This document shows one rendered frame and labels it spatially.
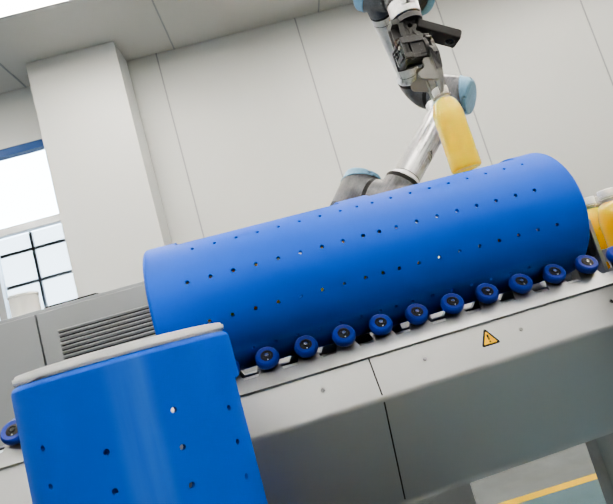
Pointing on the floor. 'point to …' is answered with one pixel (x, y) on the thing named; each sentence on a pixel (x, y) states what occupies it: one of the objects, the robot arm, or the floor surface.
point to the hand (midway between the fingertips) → (439, 91)
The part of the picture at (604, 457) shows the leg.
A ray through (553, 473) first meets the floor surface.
